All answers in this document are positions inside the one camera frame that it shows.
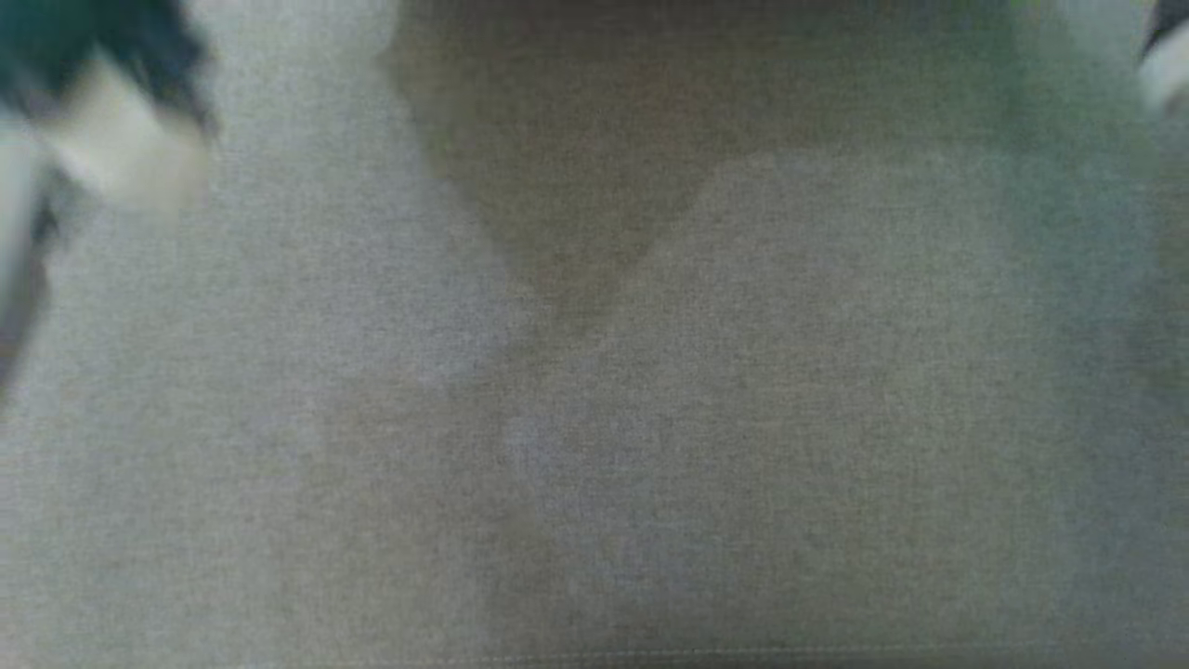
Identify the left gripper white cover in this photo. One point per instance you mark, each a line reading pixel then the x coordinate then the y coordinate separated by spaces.
pixel 121 121

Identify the large grey sofa seat cushion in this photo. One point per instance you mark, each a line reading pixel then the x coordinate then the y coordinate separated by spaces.
pixel 650 418

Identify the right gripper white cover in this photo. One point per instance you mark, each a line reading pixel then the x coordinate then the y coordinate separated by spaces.
pixel 1170 74

